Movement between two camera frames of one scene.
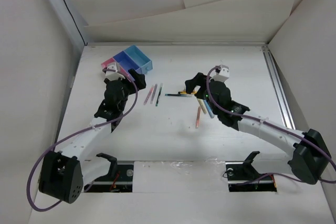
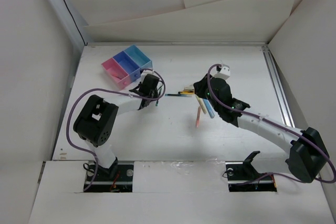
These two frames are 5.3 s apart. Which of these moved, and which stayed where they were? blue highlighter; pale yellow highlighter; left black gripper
Moved: left black gripper
Stayed: blue highlighter; pale yellow highlighter
